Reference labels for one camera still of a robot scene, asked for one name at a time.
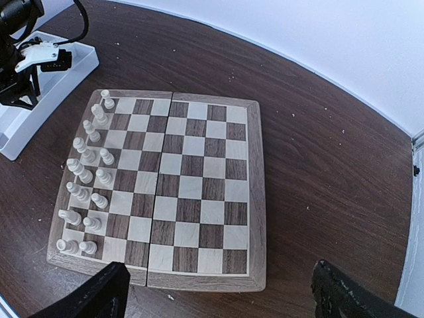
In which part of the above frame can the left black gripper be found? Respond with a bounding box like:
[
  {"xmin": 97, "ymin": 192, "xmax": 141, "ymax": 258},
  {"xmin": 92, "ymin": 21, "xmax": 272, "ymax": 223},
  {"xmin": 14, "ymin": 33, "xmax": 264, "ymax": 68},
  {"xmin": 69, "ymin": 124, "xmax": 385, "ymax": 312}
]
[{"xmin": 1, "ymin": 39, "xmax": 40, "ymax": 109}]

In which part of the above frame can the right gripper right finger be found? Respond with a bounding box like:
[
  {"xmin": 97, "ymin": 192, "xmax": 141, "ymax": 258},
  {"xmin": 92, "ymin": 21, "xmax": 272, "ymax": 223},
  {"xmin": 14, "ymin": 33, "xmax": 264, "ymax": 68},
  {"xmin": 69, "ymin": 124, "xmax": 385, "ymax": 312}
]
[{"xmin": 311, "ymin": 259, "xmax": 413, "ymax": 317}]

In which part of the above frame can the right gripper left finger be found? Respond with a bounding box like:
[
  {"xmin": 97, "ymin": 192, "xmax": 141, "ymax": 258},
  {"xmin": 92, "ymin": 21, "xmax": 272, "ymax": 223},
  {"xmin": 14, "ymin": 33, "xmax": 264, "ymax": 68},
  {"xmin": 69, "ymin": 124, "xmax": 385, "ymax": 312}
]
[{"xmin": 32, "ymin": 262, "xmax": 131, "ymax": 317}]

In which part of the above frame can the white chess pawn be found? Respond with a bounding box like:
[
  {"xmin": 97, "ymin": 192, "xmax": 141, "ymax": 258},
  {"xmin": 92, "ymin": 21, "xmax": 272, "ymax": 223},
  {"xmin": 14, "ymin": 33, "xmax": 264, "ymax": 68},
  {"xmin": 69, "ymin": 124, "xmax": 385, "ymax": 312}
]
[
  {"xmin": 83, "ymin": 217, "xmax": 102, "ymax": 231},
  {"xmin": 94, "ymin": 168, "xmax": 114, "ymax": 189},
  {"xmin": 79, "ymin": 241, "xmax": 97, "ymax": 254}
]

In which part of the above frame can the white chess pawn corner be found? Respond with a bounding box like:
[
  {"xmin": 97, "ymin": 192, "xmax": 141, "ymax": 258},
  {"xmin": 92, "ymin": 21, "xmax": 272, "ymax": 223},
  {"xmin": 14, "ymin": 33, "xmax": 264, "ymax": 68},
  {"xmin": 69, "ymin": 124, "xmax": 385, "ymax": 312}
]
[{"xmin": 56, "ymin": 239, "xmax": 79, "ymax": 254}]

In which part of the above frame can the white chess piece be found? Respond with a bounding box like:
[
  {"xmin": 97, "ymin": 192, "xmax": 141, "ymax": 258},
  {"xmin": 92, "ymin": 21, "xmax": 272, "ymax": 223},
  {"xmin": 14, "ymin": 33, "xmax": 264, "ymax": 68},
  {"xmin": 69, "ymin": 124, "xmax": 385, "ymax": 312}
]
[
  {"xmin": 66, "ymin": 182, "xmax": 90, "ymax": 202},
  {"xmin": 91, "ymin": 103, "xmax": 109, "ymax": 126},
  {"xmin": 73, "ymin": 137, "xmax": 95, "ymax": 163},
  {"xmin": 66, "ymin": 158, "xmax": 93, "ymax": 184},
  {"xmin": 83, "ymin": 120, "xmax": 101, "ymax": 142},
  {"xmin": 58, "ymin": 209, "xmax": 81, "ymax": 226}
]

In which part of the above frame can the white chess rook corner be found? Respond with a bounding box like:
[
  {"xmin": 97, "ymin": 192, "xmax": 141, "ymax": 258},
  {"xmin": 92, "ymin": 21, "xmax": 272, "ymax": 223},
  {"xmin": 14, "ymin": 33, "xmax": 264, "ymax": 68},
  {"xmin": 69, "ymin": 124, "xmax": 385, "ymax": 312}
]
[{"xmin": 101, "ymin": 89, "xmax": 115, "ymax": 109}]

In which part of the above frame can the white chess pawn eleventh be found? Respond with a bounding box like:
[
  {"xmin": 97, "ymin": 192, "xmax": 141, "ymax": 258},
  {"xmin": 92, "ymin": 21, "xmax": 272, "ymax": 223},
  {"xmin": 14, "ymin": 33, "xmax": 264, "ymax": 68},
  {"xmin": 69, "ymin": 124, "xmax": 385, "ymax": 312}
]
[{"xmin": 91, "ymin": 193, "xmax": 109, "ymax": 209}]

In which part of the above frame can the wooden chess board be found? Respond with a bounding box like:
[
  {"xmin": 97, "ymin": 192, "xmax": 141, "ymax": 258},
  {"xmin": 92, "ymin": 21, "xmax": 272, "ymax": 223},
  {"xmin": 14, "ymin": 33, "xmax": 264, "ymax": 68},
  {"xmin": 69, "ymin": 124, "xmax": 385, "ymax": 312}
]
[{"xmin": 47, "ymin": 89, "xmax": 266, "ymax": 292}]

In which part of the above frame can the white plastic divided tray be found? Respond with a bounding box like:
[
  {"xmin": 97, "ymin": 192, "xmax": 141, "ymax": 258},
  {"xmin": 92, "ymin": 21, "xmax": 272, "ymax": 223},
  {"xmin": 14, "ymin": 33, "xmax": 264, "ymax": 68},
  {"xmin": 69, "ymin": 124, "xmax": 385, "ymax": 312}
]
[{"xmin": 1, "ymin": 42, "xmax": 99, "ymax": 161}]

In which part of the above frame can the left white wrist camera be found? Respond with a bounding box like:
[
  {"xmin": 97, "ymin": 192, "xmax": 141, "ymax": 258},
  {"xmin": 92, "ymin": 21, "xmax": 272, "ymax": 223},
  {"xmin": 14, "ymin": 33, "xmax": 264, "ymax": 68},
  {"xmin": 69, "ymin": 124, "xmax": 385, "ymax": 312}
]
[{"xmin": 15, "ymin": 42, "xmax": 72, "ymax": 73}]

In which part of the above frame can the right aluminium corner post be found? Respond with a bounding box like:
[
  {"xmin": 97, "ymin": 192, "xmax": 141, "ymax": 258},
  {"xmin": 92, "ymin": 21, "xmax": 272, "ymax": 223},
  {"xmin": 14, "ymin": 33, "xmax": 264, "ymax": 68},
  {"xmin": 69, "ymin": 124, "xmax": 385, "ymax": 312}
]
[{"xmin": 395, "ymin": 131, "xmax": 423, "ymax": 317}]

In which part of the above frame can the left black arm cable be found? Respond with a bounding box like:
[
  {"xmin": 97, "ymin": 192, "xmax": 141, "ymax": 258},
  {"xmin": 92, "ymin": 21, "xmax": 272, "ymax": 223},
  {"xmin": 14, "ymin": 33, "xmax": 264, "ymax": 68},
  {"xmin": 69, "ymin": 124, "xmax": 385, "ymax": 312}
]
[{"xmin": 49, "ymin": 0, "xmax": 89, "ymax": 46}]

